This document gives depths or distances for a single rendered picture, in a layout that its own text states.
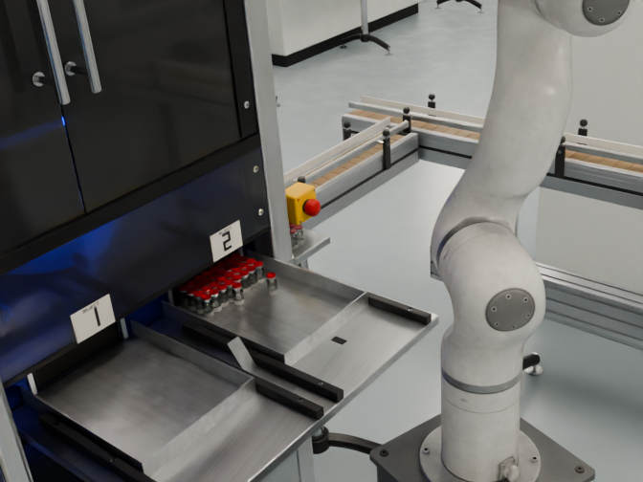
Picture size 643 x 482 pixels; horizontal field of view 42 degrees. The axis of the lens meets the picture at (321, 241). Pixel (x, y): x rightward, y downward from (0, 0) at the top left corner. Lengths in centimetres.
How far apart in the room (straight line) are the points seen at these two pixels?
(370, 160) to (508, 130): 123
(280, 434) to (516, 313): 52
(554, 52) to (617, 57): 171
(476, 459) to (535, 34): 63
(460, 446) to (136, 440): 54
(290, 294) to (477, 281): 78
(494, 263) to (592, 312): 140
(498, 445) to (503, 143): 47
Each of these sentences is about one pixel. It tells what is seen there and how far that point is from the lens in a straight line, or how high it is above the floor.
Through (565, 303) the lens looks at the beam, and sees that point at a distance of 250.
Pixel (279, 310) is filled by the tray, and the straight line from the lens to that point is 175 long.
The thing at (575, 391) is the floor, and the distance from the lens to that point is 296.
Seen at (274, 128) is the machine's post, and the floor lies 121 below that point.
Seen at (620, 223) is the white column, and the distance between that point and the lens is 300.
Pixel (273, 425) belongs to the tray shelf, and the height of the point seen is 88.
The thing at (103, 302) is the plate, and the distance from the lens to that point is 157.
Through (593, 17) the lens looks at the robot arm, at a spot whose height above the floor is 159.
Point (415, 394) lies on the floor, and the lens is 291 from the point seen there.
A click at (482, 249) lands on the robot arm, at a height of 128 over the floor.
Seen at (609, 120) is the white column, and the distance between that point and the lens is 288.
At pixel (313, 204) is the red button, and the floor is 101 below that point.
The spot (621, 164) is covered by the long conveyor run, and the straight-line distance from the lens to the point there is 227.
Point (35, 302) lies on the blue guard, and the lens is 149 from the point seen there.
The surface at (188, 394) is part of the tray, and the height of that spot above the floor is 88.
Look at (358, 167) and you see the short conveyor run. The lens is 224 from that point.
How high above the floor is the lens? 182
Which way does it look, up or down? 28 degrees down
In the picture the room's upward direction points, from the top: 5 degrees counter-clockwise
